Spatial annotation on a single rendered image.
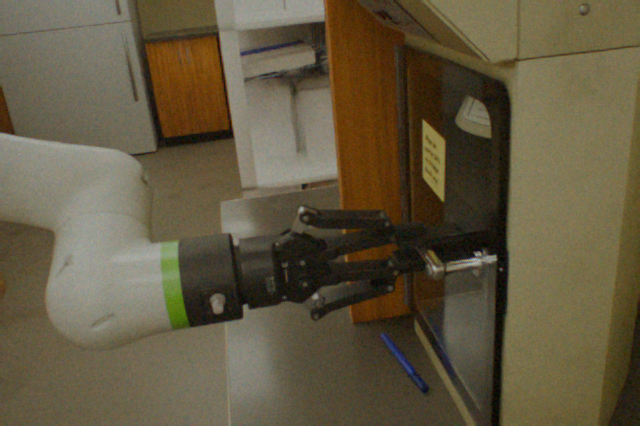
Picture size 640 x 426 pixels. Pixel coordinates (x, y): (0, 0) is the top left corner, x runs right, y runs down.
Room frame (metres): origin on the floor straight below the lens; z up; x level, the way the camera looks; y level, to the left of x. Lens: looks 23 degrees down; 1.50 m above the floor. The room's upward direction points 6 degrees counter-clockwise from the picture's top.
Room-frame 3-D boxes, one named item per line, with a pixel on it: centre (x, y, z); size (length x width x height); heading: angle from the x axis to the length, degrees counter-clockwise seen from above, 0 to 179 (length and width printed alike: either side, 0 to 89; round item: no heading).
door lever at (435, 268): (0.57, -0.12, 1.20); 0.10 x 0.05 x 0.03; 7
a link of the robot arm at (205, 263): (0.56, 0.12, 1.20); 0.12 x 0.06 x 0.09; 8
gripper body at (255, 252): (0.57, 0.04, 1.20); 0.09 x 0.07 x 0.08; 98
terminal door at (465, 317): (0.65, -0.14, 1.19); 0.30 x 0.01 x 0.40; 7
